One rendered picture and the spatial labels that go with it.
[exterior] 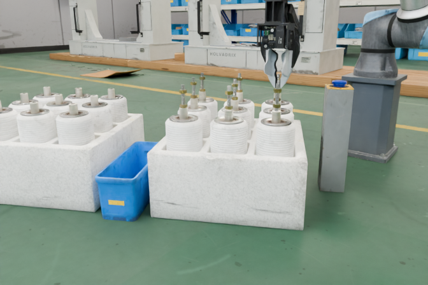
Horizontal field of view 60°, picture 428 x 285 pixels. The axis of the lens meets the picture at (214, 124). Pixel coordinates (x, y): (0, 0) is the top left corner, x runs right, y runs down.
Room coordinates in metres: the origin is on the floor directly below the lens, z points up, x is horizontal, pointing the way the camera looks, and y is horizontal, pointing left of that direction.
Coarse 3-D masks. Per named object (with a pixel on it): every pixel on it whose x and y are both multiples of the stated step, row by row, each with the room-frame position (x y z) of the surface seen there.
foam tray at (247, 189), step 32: (256, 128) 1.09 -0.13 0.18; (160, 160) 0.86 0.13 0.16; (192, 160) 0.85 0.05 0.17; (224, 160) 0.83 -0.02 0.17; (256, 160) 0.82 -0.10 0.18; (288, 160) 0.81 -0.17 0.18; (160, 192) 0.86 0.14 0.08; (192, 192) 0.85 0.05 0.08; (224, 192) 0.83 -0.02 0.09; (256, 192) 0.82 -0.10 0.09; (288, 192) 0.81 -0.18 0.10; (256, 224) 0.82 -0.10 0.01; (288, 224) 0.81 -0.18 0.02
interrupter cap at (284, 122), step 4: (264, 120) 0.90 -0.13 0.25; (268, 120) 0.90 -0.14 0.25; (280, 120) 0.90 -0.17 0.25; (284, 120) 0.90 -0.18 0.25; (288, 120) 0.90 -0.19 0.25; (264, 124) 0.87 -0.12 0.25; (268, 124) 0.86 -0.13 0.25; (272, 124) 0.86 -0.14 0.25; (276, 124) 0.86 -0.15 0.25; (280, 124) 0.86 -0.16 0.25; (284, 124) 0.86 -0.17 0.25; (288, 124) 0.86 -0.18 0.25
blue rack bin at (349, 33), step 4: (348, 24) 5.65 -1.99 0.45; (352, 24) 5.78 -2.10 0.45; (356, 24) 5.85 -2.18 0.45; (360, 24) 5.82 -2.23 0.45; (348, 28) 5.64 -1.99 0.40; (352, 28) 5.79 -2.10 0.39; (348, 32) 5.44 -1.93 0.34; (352, 32) 5.41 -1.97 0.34; (356, 32) 5.38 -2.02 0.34; (360, 32) 5.35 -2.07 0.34; (348, 36) 5.45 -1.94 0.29; (352, 36) 5.42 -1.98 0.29; (356, 36) 5.39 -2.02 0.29; (360, 36) 5.35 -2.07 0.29
